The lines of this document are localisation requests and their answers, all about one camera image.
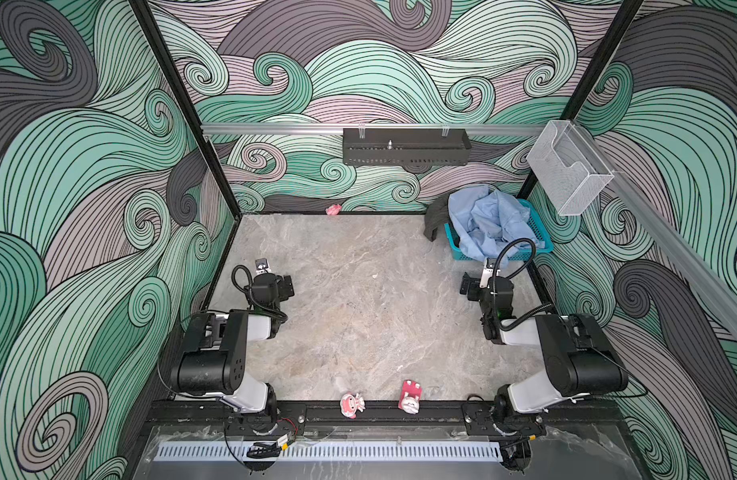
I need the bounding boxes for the pink toy at back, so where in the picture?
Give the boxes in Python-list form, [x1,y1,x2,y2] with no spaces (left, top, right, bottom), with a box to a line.
[326,204,342,216]

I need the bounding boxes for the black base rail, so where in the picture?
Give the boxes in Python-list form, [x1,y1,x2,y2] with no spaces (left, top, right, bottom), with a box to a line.
[146,399,623,437]

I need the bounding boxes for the light blue long sleeve shirt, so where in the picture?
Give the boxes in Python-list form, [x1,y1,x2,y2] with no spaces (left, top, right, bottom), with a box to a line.
[449,185,539,261]

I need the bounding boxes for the black frame post left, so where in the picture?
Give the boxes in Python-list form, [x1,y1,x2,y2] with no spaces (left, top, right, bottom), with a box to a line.
[128,0,242,223]

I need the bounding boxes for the black frame post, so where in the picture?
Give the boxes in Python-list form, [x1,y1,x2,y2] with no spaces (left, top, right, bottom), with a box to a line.
[128,0,242,223]
[517,0,645,199]

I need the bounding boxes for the pink white figurine toy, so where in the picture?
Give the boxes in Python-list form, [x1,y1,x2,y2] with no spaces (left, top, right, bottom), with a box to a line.
[340,392,366,419]

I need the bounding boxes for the aluminium wall rail back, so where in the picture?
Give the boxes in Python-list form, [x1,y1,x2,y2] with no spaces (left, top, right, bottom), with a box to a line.
[200,122,545,137]

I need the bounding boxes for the clear plastic wall bin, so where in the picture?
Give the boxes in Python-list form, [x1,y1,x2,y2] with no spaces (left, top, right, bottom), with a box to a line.
[527,120,614,217]

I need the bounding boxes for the teal plastic basket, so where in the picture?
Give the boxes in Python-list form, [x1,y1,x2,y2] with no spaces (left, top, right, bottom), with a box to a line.
[445,199,554,261]

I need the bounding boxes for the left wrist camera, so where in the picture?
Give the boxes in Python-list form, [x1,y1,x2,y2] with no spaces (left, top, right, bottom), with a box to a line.
[254,258,270,275]

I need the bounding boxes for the aluminium wall rail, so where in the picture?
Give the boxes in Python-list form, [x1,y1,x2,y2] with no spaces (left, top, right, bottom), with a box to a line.
[200,122,545,137]
[580,129,737,340]

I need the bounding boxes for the black perforated wall tray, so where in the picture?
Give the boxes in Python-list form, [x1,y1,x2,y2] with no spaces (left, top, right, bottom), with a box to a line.
[342,127,473,169]

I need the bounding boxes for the black frame post right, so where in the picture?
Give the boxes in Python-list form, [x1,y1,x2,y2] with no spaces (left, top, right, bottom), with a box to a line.
[517,0,645,199]

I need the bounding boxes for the aluminium wall rail right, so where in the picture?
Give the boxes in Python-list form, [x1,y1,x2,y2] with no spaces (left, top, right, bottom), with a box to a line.
[580,129,737,340]

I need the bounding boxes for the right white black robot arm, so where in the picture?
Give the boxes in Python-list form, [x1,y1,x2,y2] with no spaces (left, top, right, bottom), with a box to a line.
[460,237,630,423]

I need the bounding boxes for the dark grey long sleeve shirt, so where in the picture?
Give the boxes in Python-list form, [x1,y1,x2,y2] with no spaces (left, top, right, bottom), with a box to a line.
[424,194,450,242]

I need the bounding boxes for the white slotted cable duct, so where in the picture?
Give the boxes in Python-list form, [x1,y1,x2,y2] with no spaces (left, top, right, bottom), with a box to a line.
[154,440,503,463]

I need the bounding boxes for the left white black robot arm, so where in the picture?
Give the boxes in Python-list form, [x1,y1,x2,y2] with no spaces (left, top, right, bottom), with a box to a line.
[164,258,294,422]

